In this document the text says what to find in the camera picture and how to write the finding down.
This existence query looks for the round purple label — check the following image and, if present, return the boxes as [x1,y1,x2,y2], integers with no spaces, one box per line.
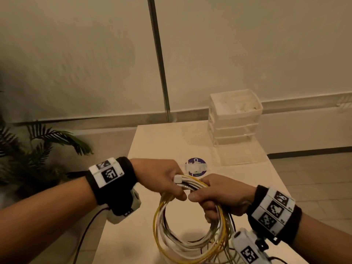
[186,157,208,178]

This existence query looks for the metal wall strip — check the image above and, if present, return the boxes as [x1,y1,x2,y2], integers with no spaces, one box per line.
[147,0,171,123]

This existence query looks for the black left wristband with markers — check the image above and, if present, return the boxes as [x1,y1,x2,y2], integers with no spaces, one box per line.
[85,156,138,216]

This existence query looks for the person's right hand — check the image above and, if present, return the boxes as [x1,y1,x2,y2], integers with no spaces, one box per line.
[188,173,258,223]

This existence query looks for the person's right forearm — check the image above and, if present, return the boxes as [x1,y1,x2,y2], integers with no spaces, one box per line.
[289,214,352,264]

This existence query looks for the black wristband with markers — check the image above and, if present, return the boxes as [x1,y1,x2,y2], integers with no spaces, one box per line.
[246,185,303,245]
[85,156,138,216]

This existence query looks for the green palm plant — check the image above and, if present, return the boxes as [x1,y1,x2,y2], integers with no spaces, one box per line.
[0,115,94,195]

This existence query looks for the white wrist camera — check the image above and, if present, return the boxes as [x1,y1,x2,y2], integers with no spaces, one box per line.
[106,188,142,224]
[231,228,271,264]

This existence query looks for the black left camera cable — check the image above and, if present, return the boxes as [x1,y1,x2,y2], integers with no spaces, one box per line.
[72,207,109,264]

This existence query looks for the black right wristband with markers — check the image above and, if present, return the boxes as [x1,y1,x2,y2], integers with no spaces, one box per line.
[246,185,303,245]

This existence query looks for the white table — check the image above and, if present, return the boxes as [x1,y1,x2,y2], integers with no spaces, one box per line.
[92,120,310,264]

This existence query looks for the yellow cable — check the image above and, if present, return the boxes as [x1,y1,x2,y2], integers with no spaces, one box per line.
[153,191,229,264]
[165,176,230,264]

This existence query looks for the person's left hand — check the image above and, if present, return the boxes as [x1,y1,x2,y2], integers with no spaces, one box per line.
[131,158,187,202]

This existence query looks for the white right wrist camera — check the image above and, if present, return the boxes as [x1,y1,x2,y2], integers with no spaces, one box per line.
[231,228,271,264]

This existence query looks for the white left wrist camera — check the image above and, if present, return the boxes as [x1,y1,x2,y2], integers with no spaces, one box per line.
[106,188,142,224]

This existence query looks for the white plastic drawer organizer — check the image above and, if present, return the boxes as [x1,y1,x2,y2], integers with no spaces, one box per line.
[208,89,264,147]

